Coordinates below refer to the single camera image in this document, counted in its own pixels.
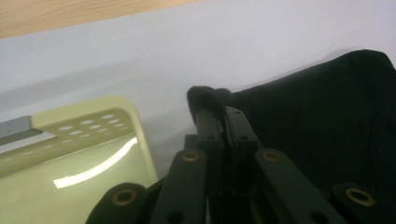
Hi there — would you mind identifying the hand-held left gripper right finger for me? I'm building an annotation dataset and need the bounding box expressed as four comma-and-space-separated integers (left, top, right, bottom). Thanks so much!
224, 105, 263, 194

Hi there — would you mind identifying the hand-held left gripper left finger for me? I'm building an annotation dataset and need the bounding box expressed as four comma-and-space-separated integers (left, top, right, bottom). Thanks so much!
195, 107, 226, 196

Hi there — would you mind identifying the pale yellow plastic basket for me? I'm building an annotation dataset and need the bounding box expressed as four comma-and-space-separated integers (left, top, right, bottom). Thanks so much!
0, 95, 159, 224

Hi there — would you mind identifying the white table sheet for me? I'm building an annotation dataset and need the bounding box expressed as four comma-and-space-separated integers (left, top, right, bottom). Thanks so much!
0, 0, 396, 178

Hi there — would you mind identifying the black tank top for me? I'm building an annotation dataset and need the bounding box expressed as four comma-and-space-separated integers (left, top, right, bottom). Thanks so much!
186, 49, 396, 224

